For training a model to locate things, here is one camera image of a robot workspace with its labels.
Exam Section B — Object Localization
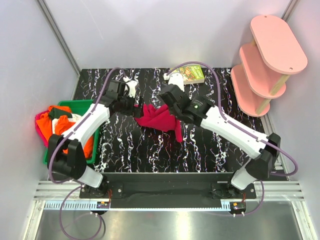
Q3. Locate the crimson red t shirt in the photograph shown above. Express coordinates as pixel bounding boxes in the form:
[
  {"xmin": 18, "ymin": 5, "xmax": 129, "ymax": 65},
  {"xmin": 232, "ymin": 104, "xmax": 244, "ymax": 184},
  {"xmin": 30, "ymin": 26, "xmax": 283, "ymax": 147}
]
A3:
[{"xmin": 134, "ymin": 104, "xmax": 183, "ymax": 143}]

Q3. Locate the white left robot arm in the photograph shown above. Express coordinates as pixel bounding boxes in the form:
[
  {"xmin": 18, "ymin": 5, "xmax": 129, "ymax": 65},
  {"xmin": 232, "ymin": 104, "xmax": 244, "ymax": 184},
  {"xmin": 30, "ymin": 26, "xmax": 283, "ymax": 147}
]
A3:
[{"xmin": 47, "ymin": 77, "xmax": 144, "ymax": 198}]

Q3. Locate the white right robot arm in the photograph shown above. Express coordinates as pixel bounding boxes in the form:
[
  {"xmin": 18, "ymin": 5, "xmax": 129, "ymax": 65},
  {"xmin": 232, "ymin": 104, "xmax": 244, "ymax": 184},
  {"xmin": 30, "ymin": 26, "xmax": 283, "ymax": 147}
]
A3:
[{"xmin": 159, "ymin": 84, "xmax": 281, "ymax": 199}]

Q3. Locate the green paperback book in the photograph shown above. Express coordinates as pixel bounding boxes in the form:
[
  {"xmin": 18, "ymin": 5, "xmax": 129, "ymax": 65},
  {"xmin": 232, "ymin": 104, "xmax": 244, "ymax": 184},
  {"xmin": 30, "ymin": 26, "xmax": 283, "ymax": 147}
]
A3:
[{"xmin": 171, "ymin": 65, "xmax": 205, "ymax": 85}]

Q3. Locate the green plastic bin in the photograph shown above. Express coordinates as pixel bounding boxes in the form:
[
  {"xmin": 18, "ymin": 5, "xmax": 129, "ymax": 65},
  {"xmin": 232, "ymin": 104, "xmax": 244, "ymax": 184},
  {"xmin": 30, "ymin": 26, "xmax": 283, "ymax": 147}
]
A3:
[{"xmin": 56, "ymin": 100, "xmax": 99, "ymax": 165}]

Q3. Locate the orange t shirt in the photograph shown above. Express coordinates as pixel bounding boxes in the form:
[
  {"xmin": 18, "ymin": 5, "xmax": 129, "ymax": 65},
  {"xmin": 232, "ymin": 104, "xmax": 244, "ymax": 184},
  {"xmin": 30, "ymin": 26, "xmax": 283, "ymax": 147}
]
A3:
[{"xmin": 35, "ymin": 105, "xmax": 82, "ymax": 148}]

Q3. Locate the dark green t shirt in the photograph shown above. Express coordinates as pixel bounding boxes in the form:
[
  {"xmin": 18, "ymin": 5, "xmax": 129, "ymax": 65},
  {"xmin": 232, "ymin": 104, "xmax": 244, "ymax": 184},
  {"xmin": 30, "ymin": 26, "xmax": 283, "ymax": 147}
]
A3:
[{"xmin": 48, "ymin": 107, "xmax": 72, "ymax": 120}]

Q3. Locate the pink t shirt in bin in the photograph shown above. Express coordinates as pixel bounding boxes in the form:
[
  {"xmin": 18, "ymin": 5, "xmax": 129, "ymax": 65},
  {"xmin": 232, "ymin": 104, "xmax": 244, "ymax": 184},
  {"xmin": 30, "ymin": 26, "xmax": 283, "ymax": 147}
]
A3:
[{"xmin": 35, "ymin": 110, "xmax": 53, "ymax": 148}]

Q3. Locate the pink three tier shelf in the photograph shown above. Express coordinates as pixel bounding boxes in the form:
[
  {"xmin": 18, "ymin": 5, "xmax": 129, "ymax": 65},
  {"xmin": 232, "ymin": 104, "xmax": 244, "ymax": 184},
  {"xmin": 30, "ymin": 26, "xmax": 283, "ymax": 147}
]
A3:
[{"xmin": 230, "ymin": 15, "xmax": 308, "ymax": 117}]

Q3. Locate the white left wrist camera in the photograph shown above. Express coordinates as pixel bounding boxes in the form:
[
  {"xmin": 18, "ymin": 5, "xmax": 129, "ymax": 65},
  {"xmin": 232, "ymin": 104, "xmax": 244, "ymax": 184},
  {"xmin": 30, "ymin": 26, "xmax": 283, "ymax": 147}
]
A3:
[{"xmin": 123, "ymin": 76, "xmax": 139, "ymax": 98}]

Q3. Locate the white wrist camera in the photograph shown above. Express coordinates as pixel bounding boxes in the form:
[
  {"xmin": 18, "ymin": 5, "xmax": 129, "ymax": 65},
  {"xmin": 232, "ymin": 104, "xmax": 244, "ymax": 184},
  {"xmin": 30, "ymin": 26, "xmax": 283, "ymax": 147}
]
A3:
[
  {"xmin": 123, "ymin": 76, "xmax": 139, "ymax": 98},
  {"xmin": 163, "ymin": 73, "xmax": 185, "ymax": 92}
]

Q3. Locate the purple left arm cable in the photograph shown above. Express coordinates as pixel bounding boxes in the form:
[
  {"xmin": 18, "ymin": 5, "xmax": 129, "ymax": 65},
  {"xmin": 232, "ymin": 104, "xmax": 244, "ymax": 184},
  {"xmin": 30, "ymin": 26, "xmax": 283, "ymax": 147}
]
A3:
[{"xmin": 48, "ymin": 67, "xmax": 131, "ymax": 240}]

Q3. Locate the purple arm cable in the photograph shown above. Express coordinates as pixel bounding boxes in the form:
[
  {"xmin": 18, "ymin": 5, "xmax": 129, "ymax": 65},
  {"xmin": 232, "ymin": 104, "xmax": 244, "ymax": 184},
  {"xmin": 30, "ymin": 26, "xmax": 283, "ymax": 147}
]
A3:
[
  {"xmin": 165, "ymin": 61, "xmax": 299, "ymax": 216},
  {"xmin": 48, "ymin": 67, "xmax": 131, "ymax": 240}
]

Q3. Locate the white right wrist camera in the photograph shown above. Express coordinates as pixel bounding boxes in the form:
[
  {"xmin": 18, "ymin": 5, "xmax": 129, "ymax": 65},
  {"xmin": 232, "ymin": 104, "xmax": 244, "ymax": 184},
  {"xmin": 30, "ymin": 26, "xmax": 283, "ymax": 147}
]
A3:
[{"xmin": 163, "ymin": 73, "xmax": 185, "ymax": 92}]

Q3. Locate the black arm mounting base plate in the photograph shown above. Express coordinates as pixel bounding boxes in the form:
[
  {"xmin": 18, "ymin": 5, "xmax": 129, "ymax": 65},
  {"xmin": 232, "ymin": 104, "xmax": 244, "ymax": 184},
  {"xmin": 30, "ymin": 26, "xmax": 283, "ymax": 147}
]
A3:
[{"xmin": 79, "ymin": 172, "xmax": 257, "ymax": 200}]

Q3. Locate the aluminium frame rail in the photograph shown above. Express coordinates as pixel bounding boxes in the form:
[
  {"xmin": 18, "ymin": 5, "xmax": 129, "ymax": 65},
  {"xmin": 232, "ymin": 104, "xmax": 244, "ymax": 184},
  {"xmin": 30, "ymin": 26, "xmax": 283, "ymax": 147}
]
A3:
[{"xmin": 36, "ymin": 0, "xmax": 81, "ymax": 76}]

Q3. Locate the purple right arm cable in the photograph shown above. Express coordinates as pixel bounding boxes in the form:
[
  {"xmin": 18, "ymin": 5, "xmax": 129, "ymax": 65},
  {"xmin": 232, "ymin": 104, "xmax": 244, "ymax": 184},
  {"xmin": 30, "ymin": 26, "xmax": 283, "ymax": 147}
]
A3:
[{"xmin": 165, "ymin": 61, "xmax": 299, "ymax": 216}]

